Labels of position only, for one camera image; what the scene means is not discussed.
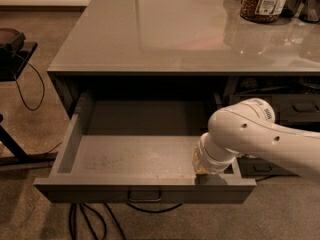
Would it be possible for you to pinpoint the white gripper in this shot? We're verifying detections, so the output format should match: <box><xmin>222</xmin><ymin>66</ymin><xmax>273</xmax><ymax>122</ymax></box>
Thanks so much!
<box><xmin>192</xmin><ymin>133</ymin><xmax>238</xmax><ymax>175</ymax></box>

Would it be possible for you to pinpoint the grey drawer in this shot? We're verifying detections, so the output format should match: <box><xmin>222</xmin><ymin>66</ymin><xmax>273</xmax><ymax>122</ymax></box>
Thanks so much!
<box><xmin>237</xmin><ymin>157</ymin><xmax>293</xmax><ymax>176</ymax></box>
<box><xmin>34</xmin><ymin>93</ymin><xmax>256</xmax><ymax>204</ymax></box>
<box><xmin>229</xmin><ymin>94</ymin><xmax>320</xmax><ymax>125</ymax></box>

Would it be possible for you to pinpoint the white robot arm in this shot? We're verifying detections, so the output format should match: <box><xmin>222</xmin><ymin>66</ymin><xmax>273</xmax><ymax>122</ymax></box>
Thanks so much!
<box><xmin>193</xmin><ymin>98</ymin><xmax>320</xmax><ymax>183</ymax></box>

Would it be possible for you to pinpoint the clear jar of nuts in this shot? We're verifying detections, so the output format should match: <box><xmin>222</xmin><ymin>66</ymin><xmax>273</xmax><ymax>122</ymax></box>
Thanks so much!
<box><xmin>240</xmin><ymin>0</ymin><xmax>286</xmax><ymax>23</ymax></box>

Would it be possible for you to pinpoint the black side table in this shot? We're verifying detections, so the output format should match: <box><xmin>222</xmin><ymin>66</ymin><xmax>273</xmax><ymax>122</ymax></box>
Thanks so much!
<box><xmin>0</xmin><ymin>42</ymin><xmax>58</xmax><ymax>166</ymax></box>

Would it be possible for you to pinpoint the black device on table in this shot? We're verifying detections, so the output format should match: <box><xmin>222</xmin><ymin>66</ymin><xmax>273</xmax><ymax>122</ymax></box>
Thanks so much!
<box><xmin>0</xmin><ymin>28</ymin><xmax>25</xmax><ymax>65</ymax></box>

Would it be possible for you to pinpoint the long black floor cable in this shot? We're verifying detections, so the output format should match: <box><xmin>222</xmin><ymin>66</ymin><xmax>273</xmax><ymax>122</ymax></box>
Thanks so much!
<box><xmin>126</xmin><ymin>174</ymin><xmax>278</xmax><ymax>214</ymax></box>

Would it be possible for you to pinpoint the black cable bundle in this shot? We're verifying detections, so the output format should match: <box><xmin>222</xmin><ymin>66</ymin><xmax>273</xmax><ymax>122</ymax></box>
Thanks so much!
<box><xmin>68</xmin><ymin>203</ymin><xmax>128</xmax><ymax>240</ymax></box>

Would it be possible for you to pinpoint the grey drawer cabinet frame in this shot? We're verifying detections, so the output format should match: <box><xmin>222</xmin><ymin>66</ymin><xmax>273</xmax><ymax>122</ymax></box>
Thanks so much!
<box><xmin>49</xmin><ymin>72</ymin><xmax>320</xmax><ymax>131</ymax></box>

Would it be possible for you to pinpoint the thin black hanging cable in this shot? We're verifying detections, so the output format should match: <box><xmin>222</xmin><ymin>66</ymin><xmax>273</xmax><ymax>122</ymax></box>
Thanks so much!
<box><xmin>9</xmin><ymin>53</ymin><xmax>46</xmax><ymax>112</ymax></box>

